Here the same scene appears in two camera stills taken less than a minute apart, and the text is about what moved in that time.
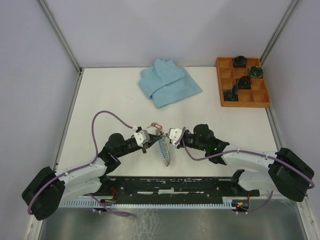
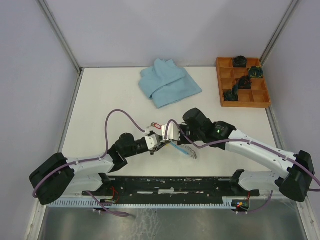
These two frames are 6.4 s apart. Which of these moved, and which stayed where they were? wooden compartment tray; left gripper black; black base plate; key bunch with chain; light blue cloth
Moved: key bunch with chain; left gripper black
Stayed: light blue cloth; black base plate; wooden compartment tray
